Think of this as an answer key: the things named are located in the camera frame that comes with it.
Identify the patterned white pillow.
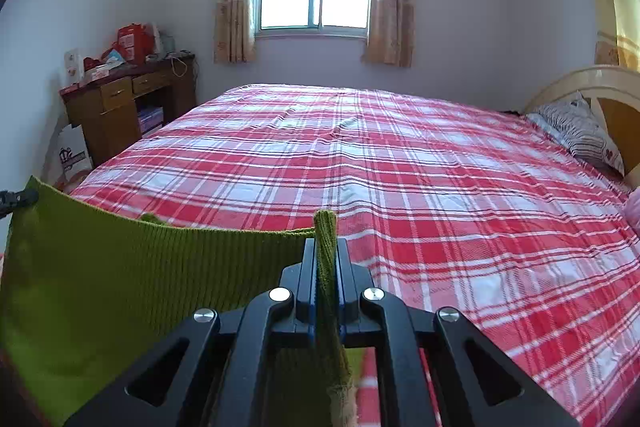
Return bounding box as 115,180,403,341
525,92,626,178

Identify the large red gift box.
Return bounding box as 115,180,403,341
117,23,157,65

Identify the yellow curtain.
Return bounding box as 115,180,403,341
595,0,640,72

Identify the cream wooden headboard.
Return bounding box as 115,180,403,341
522,64,640,188

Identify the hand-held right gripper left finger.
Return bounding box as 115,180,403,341
65,237,318,427

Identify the brown wooden desk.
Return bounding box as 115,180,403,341
60,54,198,168

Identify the green orange striped knit sweater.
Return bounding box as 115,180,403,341
0,175,366,427

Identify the white floral box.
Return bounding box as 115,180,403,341
64,48,84,86

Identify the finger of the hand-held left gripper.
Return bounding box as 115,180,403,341
0,188,40,215

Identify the pink blanket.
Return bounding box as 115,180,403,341
622,187,640,235

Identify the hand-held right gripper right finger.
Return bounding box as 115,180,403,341
336,237,581,427

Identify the stack of boxes in desk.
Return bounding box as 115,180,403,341
137,107,165,135

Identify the white paper bag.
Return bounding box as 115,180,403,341
54,124,94,182

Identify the bed with red plaid sheet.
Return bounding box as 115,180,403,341
67,82,640,427

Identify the red and white flat box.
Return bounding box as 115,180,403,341
82,57,123,82

